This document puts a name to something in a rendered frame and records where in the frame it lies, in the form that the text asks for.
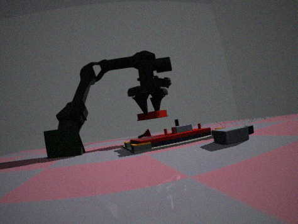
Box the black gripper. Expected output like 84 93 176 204
127 72 168 115

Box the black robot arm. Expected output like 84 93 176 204
56 51 172 132

